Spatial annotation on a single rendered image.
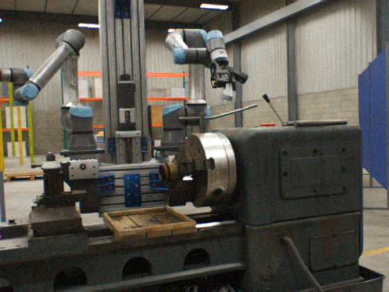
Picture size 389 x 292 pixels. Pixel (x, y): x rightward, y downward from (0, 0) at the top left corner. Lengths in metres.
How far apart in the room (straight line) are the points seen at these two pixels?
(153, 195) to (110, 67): 0.77
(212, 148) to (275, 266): 0.55
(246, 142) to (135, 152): 0.90
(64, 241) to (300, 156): 0.97
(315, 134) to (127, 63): 1.20
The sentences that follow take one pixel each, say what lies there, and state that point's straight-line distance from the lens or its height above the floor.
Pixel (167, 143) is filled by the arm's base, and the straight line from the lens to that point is 2.31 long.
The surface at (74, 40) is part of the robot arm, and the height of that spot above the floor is 1.73.
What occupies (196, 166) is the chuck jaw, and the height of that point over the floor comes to 1.11.
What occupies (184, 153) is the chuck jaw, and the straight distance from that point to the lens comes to 1.81.
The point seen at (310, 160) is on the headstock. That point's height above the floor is 1.11.
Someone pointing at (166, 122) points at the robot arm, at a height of 1.30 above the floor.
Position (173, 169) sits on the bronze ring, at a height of 1.09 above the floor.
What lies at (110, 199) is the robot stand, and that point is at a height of 0.90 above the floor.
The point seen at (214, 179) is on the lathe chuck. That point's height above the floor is 1.06.
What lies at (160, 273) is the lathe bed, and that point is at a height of 0.72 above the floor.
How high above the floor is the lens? 1.27
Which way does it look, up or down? 3 degrees down
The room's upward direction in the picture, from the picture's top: 2 degrees counter-clockwise
